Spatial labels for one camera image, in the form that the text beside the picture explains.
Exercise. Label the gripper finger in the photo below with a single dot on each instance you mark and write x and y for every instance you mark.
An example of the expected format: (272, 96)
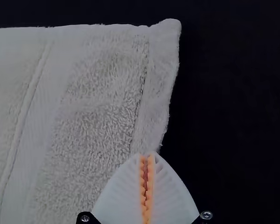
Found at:
(121, 200)
(170, 200)

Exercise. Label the pale towel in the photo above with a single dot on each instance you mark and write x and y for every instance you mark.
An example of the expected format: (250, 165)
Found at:
(84, 116)

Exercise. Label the black mat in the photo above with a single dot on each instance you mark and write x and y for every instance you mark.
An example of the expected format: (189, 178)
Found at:
(235, 93)

